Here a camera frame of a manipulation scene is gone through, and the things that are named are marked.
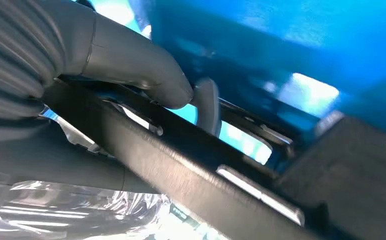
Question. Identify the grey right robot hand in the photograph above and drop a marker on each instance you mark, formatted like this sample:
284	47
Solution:
130	56

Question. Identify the clear plastic film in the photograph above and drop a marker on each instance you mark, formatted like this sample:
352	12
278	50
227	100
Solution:
64	212

